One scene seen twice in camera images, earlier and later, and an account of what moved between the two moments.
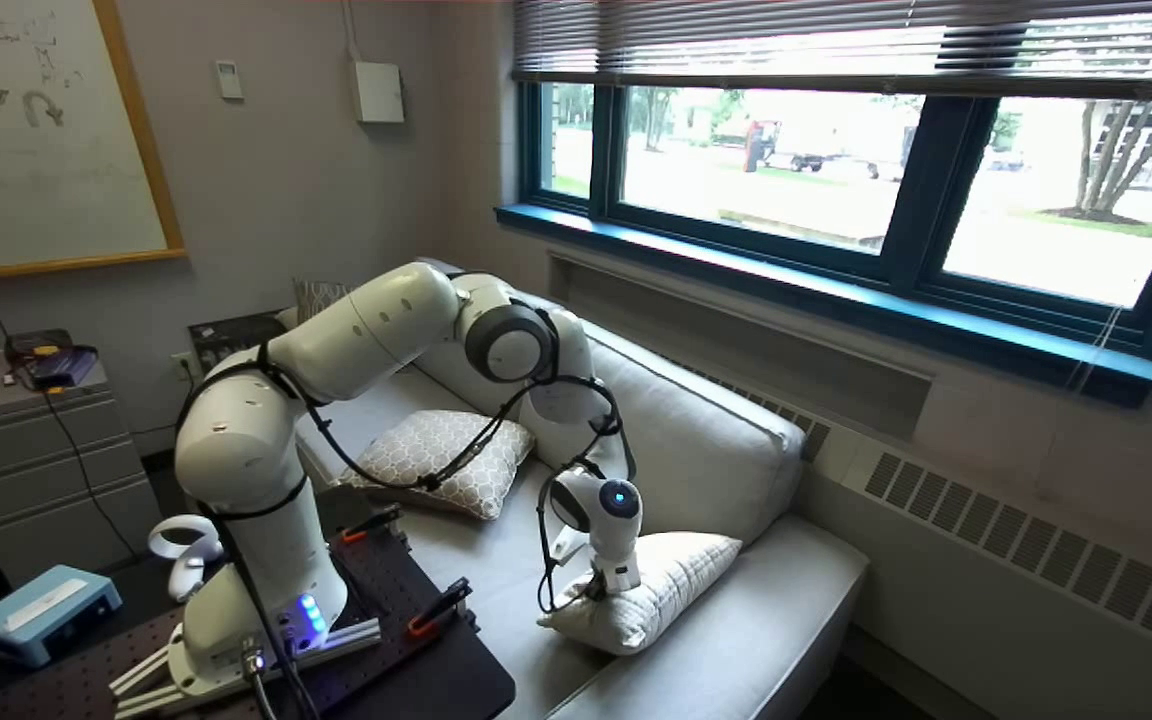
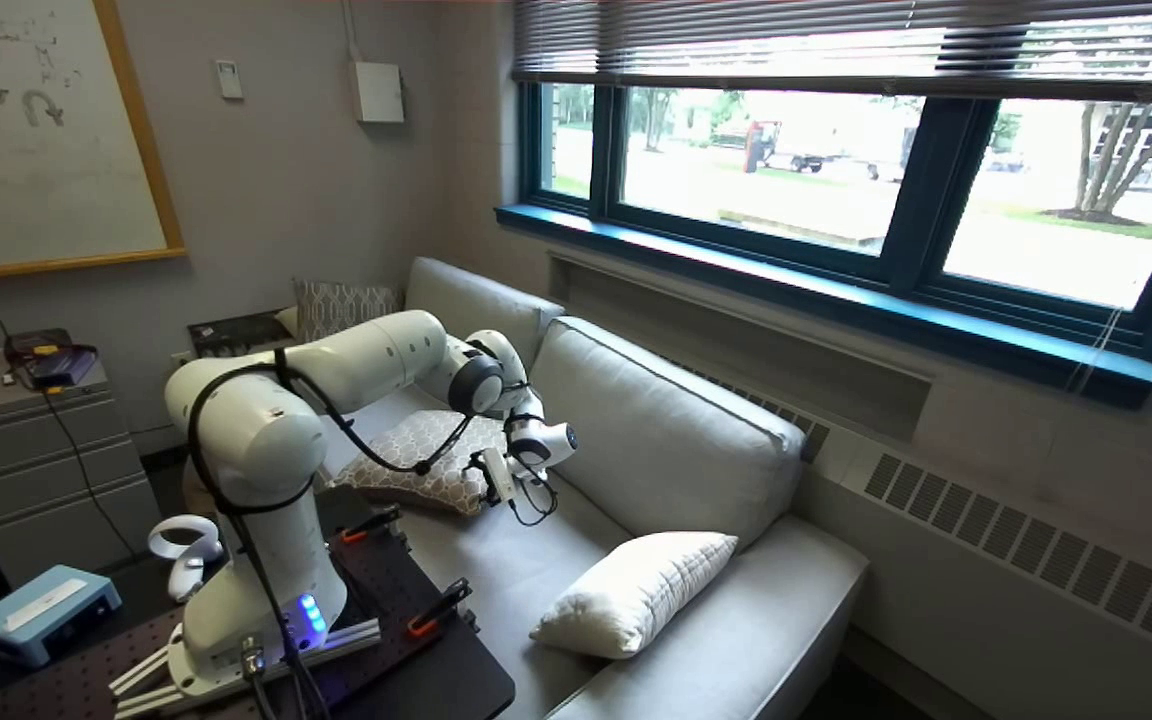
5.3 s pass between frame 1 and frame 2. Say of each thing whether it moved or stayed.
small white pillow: stayed
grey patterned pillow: stayed
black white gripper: moved
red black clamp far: stayed
